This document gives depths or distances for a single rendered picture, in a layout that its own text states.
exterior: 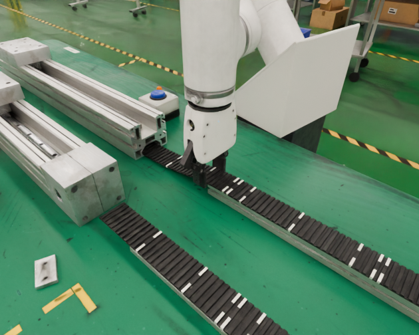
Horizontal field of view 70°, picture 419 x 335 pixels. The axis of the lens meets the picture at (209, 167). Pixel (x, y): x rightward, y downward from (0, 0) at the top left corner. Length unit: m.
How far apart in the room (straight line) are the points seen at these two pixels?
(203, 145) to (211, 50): 0.15
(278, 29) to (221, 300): 0.67
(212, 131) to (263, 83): 0.31
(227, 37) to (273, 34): 0.42
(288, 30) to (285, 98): 0.20
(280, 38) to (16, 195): 0.71
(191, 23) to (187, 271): 0.34
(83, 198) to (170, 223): 0.16
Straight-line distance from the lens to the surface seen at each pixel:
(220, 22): 0.44
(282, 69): 0.74
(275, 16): 0.88
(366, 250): 0.53
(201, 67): 0.46
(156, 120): 0.72
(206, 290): 0.44
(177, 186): 0.63
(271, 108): 0.79
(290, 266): 0.52
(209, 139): 0.51
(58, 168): 0.58
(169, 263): 0.47
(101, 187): 0.57
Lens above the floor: 1.20
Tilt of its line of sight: 38 degrees down
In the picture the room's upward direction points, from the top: straight up
